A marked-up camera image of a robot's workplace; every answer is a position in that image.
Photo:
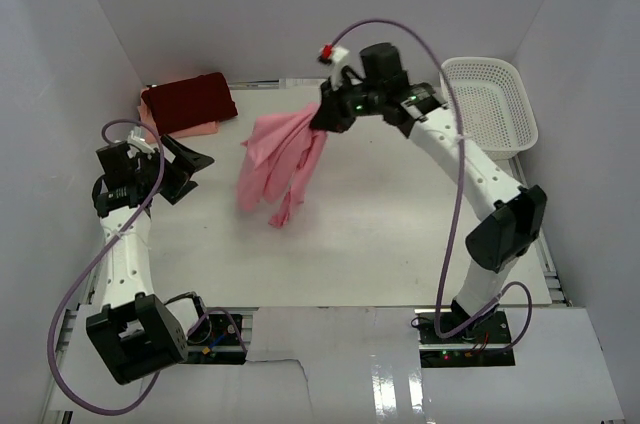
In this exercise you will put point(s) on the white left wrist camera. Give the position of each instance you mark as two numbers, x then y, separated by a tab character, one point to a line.
136	140

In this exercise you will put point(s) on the white front cover board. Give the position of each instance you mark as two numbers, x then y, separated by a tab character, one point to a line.
357	365

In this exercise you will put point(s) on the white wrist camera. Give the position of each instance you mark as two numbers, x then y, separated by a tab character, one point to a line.
136	140
336	58

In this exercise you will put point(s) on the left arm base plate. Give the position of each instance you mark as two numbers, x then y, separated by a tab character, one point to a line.
216	342

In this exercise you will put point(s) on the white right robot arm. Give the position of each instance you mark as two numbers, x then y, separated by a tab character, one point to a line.
509	214

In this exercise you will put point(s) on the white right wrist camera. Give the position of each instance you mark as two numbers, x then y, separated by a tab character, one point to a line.
336	58

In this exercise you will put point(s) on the dark red folded t-shirt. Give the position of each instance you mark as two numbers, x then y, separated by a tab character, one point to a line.
189	107

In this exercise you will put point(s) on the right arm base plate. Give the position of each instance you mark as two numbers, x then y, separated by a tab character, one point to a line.
480	347

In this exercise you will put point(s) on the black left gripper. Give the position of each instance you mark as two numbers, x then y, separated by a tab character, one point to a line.
187	162

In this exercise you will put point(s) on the white paper sheet at wall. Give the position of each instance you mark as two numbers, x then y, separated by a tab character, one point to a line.
289	83

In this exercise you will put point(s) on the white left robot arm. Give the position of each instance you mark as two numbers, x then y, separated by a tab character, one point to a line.
134	332

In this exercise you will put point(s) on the white perforated plastic basket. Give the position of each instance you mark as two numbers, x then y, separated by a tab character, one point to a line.
495	107

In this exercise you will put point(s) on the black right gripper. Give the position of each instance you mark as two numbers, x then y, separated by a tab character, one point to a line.
329	117

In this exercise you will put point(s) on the pink t-shirt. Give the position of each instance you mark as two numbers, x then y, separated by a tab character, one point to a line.
281	156

